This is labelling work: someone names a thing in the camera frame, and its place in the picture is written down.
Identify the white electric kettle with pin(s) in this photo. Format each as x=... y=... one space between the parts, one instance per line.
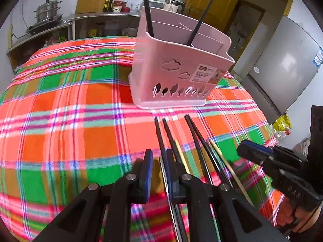
x=172 y=6

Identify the grey refrigerator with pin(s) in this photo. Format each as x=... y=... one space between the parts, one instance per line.
x=285 y=63

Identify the pink plastic utensil basket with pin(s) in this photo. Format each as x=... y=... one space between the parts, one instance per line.
x=161 y=80

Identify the clear drinking glass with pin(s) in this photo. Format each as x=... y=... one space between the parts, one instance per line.
x=133 y=8

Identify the stainless steel steamer pot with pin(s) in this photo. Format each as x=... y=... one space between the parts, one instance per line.
x=48 y=11

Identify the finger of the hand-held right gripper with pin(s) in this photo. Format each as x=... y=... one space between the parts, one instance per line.
x=252 y=156
x=257 y=146

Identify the yellow plastic bag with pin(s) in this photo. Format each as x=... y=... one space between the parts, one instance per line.
x=281 y=123

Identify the red lidded jar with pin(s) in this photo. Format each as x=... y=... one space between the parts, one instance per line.
x=117 y=6

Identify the colourful plaid tablecloth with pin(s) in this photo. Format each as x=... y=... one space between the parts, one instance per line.
x=75 y=105

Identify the stainless steel counter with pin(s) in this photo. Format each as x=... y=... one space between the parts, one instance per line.
x=101 y=15

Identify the black chopstick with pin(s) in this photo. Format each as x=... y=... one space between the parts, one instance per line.
x=201 y=20
x=147 y=10
x=167 y=131
x=194 y=136
x=209 y=148
x=159 y=136

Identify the light wooden chopstick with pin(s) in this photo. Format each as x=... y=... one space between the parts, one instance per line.
x=181 y=156
x=227 y=166

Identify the silver metal chopstick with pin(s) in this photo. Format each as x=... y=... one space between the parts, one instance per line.
x=172 y=219

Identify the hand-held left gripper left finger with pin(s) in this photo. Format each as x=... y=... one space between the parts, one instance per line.
x=149 y=171

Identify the dark oil bottle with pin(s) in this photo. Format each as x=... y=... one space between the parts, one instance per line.
x=111 y=2
x=106 y=2

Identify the gas stove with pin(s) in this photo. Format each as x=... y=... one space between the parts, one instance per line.
x=43 y=27

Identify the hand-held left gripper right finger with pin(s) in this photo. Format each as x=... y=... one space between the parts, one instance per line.
x=170 y=179

